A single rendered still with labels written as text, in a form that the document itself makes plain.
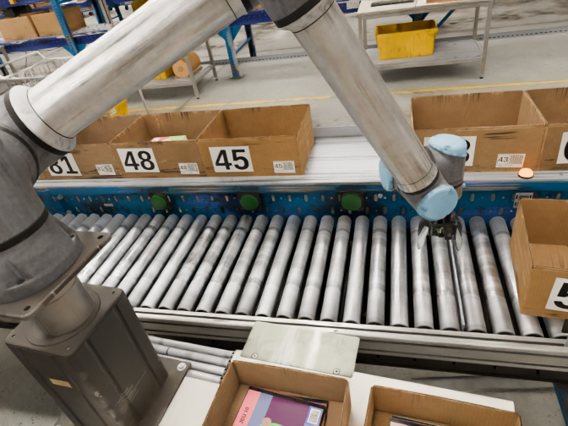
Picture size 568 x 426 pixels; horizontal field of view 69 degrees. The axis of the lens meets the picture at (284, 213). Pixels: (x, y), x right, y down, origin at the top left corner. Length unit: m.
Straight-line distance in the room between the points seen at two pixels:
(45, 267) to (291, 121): 1.23
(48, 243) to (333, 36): 0.60
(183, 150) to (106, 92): 0.84
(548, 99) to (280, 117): 1.00
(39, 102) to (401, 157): 0.69
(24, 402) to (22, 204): 1.77
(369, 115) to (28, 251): 0.64
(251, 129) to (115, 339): 1.15
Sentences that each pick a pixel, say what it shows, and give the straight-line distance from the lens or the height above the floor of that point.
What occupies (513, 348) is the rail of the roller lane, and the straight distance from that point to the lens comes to 1.20.
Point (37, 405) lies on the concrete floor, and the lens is 2.44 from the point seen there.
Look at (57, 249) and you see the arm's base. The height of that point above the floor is 1.26.
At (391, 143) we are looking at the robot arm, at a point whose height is 1.29.
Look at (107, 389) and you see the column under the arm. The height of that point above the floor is 0.93.
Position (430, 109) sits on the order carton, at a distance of 1.74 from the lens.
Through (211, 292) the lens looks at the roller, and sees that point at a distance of 1.36.
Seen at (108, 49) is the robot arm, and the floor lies 1.53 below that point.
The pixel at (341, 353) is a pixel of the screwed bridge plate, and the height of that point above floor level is 0.75.
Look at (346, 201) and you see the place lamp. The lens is 1.51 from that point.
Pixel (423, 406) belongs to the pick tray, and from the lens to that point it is 1.00.
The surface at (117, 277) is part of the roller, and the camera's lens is 1.59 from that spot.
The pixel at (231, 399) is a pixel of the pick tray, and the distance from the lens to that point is 1.08.
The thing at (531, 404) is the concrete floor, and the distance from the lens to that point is 2.03.
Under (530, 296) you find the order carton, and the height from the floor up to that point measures 0.82.
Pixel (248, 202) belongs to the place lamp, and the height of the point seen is 0.82.
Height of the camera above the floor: 1.67
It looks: 35 degrees down
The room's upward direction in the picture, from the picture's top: 10 degrees counter-clockwise
